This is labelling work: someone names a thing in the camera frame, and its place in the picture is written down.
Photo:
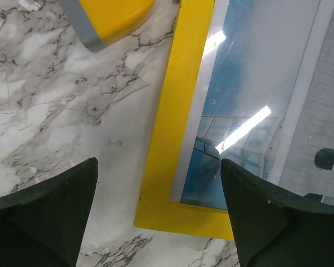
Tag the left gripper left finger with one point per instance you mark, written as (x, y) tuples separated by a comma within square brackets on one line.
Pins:
[(44, 224)]

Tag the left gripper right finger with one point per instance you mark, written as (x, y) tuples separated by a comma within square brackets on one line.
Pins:
[(273, 226)]

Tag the yellow picture frame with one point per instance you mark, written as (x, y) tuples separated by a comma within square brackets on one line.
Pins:
[(154, 210)]

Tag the photo of white building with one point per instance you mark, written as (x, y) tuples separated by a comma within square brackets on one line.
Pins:
[(264, 99)]

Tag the yellow grey eraser block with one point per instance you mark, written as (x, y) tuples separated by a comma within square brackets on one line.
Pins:
[(100, 23)]

